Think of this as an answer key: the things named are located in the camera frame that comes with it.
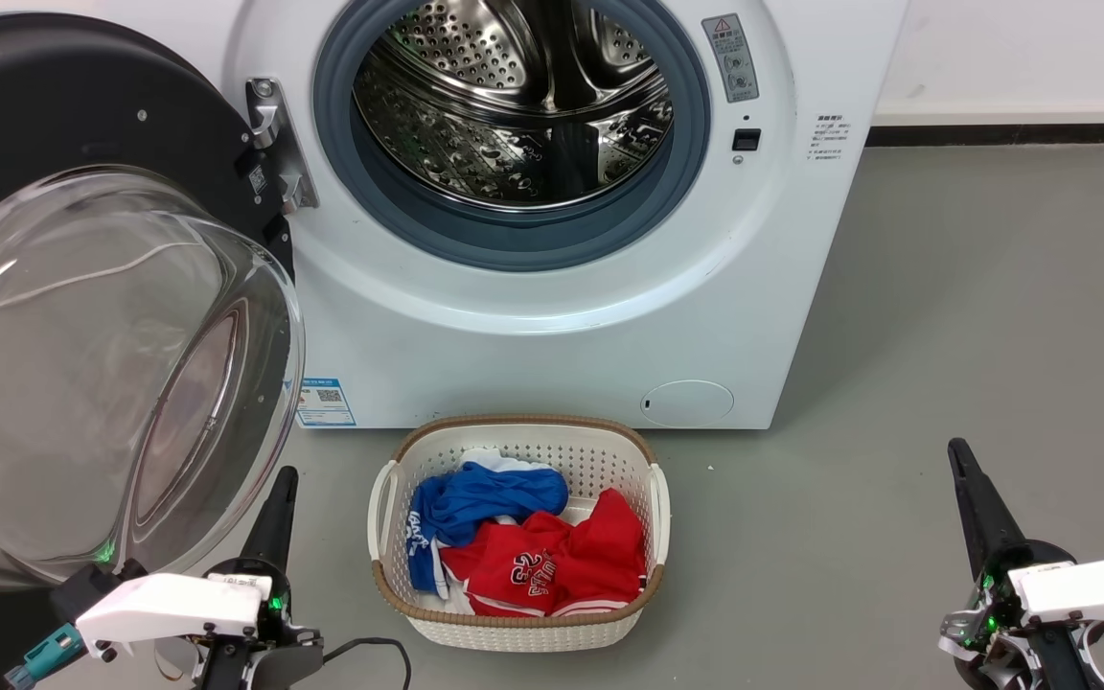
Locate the round white filter cover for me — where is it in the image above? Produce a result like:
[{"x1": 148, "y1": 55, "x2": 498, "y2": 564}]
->
[{"x1": 640, "y1": 380, "x2": 735, "y2": 428}]

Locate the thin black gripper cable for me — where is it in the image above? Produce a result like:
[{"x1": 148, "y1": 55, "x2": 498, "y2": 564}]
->
[{"x1": 322, "y1": 637, "x2": 412, "y2": 690}]

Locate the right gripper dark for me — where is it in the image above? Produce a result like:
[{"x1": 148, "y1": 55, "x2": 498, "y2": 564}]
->
[{"x1": 940, "y1": 438, "x2": 1104, "y2": 690}]

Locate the steel perforated drum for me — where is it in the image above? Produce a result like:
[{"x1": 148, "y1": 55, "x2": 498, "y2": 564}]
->
[{"x1": 353, "y1": 0, "x2": 676, "y2": 212}]

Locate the blue energy label sticker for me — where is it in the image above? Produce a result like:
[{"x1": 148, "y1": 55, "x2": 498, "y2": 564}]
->
[{"x1": 295, "y1": 378, "x2": 357, "y2": 428}]

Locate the white woven-rim laundry basket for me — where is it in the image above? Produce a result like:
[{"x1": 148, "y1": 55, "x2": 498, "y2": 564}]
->
[{"x1": 367, "y1": 414, "x2": 672, "y2": 653}]

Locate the blue garment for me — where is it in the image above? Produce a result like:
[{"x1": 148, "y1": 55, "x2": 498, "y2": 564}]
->
[{"x1": 406, "y1": 462, "x2": 570, "y2": 593}]

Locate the white front-load washing machine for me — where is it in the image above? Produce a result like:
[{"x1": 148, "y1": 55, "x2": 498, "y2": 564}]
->
[{"x1": 102, "y1": 0, "x2": 909, "y2": 430}]

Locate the white garment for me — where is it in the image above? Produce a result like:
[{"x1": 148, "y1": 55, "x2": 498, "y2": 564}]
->
[{"x1": 461, "y1": 447, "x2": 553, "y2": 474}]

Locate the metal door hinge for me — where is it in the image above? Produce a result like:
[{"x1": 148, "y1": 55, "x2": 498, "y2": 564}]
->
[{"x1": 245, "y1": 79, "x2": 319, "y2": 214}]

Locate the red sports jersey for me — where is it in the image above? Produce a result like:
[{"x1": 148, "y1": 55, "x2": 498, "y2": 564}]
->
[{"x1": 440, "y1": 488, "x2": 649, "y2": 618}]

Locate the teal cable plug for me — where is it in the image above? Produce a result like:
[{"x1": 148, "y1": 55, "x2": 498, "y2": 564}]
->
[{"x1": 4, "y1": 623, "x2": 83, "y2": 689}]

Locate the black round washer door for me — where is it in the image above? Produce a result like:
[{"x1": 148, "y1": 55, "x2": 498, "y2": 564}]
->
[{"x1": 0, "y1": 11, "x2": 306, "y2": 590}]

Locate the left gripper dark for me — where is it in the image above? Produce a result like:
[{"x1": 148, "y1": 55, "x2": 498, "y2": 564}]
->
[{"x1": 193, "y1": 468, "x2": 324, "y2": 690}]

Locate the grey warning sticker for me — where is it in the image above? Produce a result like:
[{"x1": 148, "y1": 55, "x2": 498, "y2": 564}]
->
[{"x1": 702, "y1": 13, "x2": 760, "y2": 104}]

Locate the small printed text sticker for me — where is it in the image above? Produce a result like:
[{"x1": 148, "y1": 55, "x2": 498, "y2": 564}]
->
[{"x1": 807, "y1": 113, "x2": 852, "y2": 162}]

